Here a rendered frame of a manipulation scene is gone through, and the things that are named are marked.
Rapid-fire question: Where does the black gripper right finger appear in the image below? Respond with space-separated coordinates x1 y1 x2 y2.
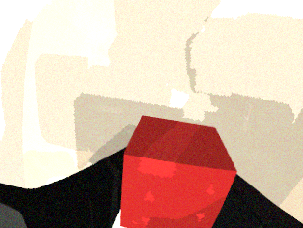
212 175 303 228

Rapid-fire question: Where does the red block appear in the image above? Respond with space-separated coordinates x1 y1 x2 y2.
120 115 236 228

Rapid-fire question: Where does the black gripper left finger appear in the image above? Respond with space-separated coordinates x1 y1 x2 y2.
0 148 125 228

